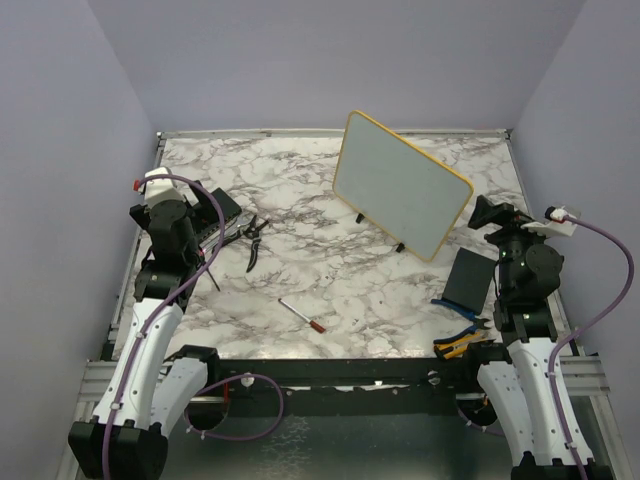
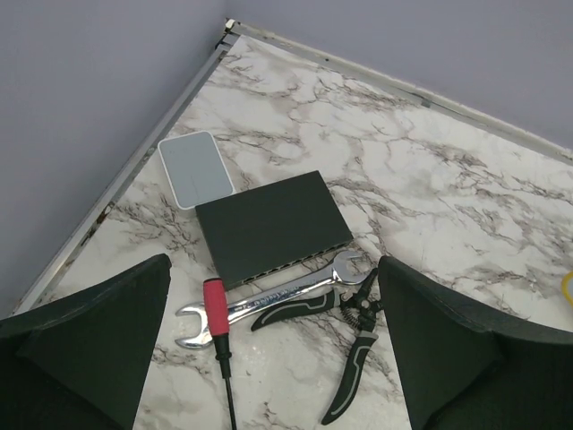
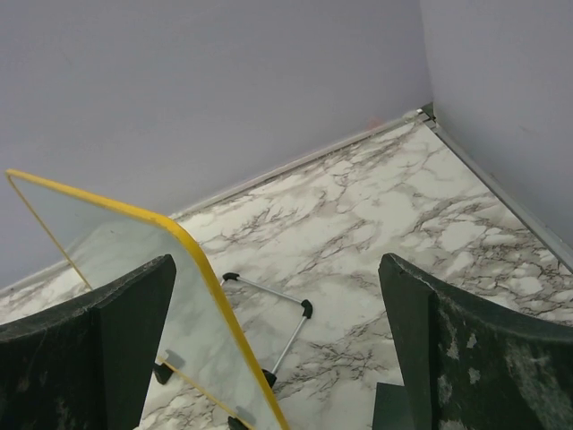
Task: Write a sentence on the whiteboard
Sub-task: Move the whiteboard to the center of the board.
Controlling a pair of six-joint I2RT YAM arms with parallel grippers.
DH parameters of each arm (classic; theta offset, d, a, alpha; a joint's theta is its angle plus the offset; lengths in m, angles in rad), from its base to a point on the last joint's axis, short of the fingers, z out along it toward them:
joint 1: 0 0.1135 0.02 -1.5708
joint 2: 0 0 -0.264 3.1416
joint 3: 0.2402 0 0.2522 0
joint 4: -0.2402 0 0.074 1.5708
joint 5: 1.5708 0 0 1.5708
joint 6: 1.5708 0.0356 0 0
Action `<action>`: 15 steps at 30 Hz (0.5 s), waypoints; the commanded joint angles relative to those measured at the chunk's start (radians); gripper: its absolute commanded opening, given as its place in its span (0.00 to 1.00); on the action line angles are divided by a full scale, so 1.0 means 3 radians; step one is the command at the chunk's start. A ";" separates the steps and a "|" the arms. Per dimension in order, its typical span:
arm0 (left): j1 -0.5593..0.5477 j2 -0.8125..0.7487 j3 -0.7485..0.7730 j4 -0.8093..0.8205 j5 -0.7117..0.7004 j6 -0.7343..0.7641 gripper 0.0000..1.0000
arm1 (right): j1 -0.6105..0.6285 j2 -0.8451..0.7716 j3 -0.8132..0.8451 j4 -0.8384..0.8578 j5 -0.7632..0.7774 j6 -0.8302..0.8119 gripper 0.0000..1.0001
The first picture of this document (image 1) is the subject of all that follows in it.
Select black flat box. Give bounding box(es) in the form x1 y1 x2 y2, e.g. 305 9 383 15
441 248 496 315

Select blue handled pliers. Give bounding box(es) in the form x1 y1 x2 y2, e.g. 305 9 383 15
430 299 490 333

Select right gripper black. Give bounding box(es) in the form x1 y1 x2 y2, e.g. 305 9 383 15
470 193 558 295

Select black network switch box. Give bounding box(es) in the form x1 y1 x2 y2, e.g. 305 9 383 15
192 188 242 242

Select aluminium table frame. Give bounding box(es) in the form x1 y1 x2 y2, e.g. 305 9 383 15
54 127 631 480

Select white marker pen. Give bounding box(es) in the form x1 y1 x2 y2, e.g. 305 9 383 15
278 298 326 334

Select black pruning shears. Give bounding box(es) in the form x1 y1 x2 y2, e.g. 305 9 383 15
240 215 269 273

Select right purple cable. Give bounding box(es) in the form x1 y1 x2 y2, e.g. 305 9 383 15
459 214 636 480

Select yellow framed whiteboard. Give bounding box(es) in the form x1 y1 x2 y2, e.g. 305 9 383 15
332 110 474 262

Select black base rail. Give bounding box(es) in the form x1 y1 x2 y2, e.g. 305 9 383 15
206 358 497 425

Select yellow black utility knife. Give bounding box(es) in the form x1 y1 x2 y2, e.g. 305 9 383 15
433 326 489 361

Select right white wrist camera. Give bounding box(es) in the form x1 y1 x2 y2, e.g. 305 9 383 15
521 206 581 238

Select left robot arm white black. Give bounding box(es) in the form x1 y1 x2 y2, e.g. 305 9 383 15
68 169 221 479

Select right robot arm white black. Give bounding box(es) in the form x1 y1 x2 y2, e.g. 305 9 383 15
459 196 613 479

